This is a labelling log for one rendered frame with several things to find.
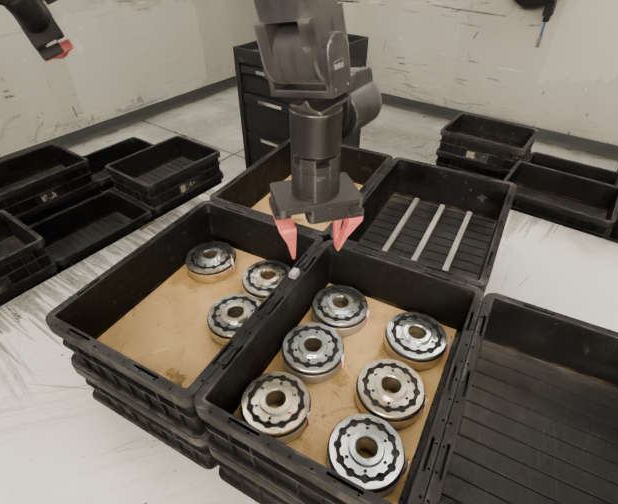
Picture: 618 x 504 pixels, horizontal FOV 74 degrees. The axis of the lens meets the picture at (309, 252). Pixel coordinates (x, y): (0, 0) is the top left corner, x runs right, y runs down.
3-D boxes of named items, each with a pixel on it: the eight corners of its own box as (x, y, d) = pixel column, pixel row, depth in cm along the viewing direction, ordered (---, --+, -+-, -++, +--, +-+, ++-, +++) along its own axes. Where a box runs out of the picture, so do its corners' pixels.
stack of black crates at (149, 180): (171, 273, 189) (147, 187, 160) (132, 248, 203) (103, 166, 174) (233, 231, 214) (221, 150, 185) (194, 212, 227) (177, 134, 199)
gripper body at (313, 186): (269, 195, 53) (265, 141, 48) (344, 183, 55) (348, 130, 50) (281, 224, 48) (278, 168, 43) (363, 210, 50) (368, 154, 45)
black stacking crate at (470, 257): (468, 334, 77) (484, 290, 70) (326, 281, 88) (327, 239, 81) (501, 225, 104) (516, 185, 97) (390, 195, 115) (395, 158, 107)
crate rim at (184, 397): (190, 412, 54) (187, 402, 53) (45, 328, 66) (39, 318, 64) (326, 247, 82) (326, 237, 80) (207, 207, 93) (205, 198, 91)
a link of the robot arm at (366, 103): (255, 39, 41) (325, 35, 37) (321, 18, 48) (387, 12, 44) (278, 152, 48) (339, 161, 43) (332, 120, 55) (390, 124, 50)
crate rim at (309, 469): (410, 539, 43) (414, 531, 42) (190, 412, 54) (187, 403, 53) (482, 299, 71) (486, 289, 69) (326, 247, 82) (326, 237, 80)
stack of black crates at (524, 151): (511, 206, 232) (540, 129, 204) (495, 231, 213) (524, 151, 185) (444, 185, 250) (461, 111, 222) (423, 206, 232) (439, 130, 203)
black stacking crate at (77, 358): (202, 445, 61) (188, 403, 54) (69, 364, 72) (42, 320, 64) (323, 282, 88) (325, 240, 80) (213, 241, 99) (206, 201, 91)
